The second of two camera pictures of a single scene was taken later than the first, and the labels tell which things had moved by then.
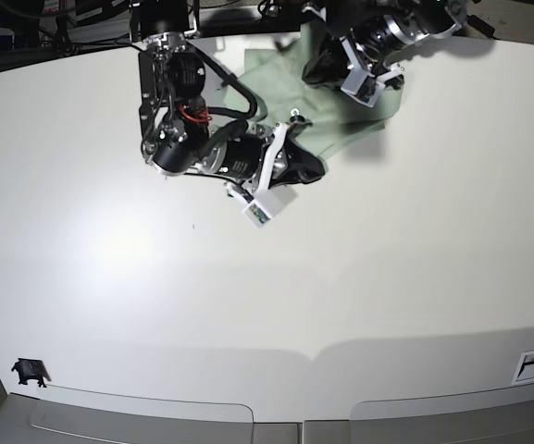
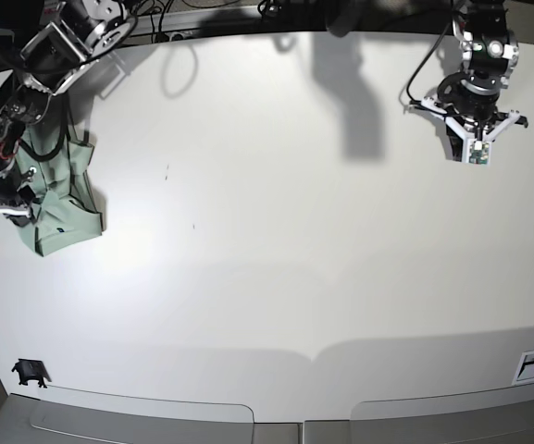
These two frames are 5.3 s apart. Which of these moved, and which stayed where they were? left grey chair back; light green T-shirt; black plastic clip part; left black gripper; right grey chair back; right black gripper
Moved: left black gripper; right black gripper; light green T-shirt
Stayed: left grey chair back; black plastic clip part; right grey chair back
